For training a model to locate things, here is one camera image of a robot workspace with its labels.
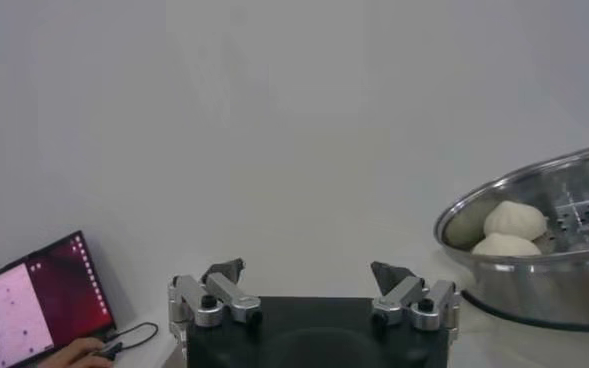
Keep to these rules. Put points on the white steamed baozi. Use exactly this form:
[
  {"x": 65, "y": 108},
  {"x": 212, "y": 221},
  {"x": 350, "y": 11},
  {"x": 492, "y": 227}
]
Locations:
[
  {"x": 514, "y": 220},
  {"x": 506, "y": 246}
]

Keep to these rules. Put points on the laptop with red screen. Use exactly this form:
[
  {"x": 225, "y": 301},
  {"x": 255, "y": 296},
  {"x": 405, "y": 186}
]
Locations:
[{"x": 34, "y": 300}]

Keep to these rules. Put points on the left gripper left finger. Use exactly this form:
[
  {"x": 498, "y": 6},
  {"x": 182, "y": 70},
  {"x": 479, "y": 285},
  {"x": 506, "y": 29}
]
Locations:
[{"x": 224, "y": 290}]

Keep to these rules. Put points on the person's hand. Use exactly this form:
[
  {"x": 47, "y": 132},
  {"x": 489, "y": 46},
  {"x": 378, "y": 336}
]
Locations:
[{"x": 74, "y": 355}]

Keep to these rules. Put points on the perforated steel steamer basket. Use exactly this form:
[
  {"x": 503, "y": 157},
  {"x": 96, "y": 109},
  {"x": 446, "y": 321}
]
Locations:
[{"x": 549, "y": 290}]

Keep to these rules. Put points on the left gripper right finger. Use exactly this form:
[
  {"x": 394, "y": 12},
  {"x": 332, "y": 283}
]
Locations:
[{"x": 404, "y": 292}]

